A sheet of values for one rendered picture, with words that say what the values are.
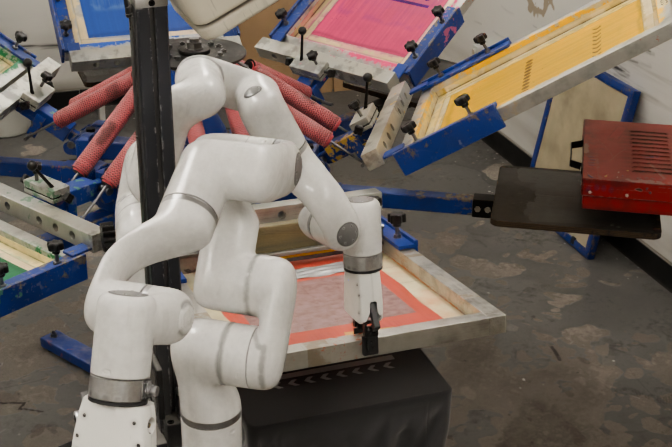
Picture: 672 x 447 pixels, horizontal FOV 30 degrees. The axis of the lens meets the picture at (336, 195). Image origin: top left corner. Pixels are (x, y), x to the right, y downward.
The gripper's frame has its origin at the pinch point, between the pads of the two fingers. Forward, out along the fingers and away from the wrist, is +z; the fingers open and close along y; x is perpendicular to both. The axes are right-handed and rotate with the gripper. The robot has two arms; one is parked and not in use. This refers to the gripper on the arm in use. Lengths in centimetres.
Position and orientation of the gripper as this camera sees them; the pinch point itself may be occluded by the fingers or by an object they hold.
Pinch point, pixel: (365, 340)
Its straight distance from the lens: 245.8
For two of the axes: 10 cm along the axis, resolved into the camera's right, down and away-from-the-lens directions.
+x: 9.4, -1.2, 3.0
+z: 0.4, 9.6, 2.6
